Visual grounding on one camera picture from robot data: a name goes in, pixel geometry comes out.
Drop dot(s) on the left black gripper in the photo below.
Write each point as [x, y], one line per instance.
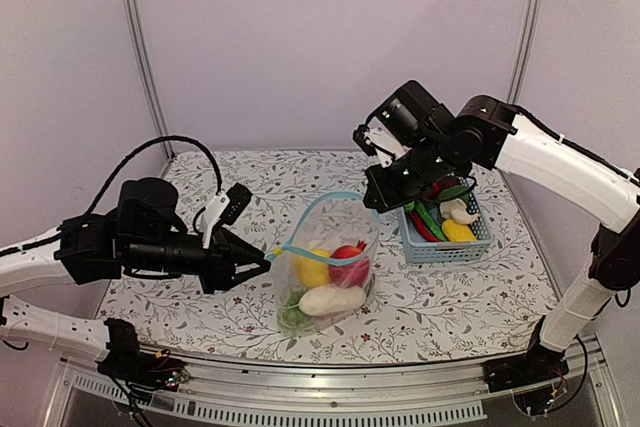
[224, 250]

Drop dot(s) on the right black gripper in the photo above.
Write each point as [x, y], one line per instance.
[386, 198]

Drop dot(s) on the yellow toy lemon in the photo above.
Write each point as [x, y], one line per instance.
[311, 273]

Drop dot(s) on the green toy grapes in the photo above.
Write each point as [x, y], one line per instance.
[290, 318]

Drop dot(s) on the clear zip top bag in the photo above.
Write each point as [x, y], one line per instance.
[332, 220]

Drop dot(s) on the white toy radish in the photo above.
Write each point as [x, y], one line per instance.
[330, 299]

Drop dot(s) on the red toy cabbage ball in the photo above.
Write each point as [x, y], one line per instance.
[354, 274]

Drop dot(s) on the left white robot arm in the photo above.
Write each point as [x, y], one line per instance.
[142, 237]

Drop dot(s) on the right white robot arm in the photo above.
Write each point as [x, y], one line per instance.
[420, 142]

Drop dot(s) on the green toy chili pepper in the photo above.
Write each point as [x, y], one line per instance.
[428, 219]

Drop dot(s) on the red toy chili pepper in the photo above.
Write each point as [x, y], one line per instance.
[420, 227]

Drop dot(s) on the red toy bell pepper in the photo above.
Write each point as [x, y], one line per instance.
[441, 186]

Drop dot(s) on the white toy garlic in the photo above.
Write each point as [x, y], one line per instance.
[456, 210]

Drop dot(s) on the yellow toy banana piece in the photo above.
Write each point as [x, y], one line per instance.
[456, 232]

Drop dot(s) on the blue plastic basket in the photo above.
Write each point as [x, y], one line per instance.
[416, 250]

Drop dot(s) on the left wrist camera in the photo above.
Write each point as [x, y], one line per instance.
[222, 209]

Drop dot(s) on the front aluminium rail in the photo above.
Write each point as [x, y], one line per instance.
[241, 392]

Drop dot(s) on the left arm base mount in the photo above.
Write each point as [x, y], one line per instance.
[137, 374]

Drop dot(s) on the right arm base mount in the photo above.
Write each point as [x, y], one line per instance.
[538, 380]

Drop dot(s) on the right aluminium frame post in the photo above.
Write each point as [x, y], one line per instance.
[524, 50]

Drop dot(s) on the aluminium frame post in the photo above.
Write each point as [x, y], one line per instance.
[141, 56]
[524, 50]

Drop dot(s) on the left aluminium frame post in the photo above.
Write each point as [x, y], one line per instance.
[141, 56]

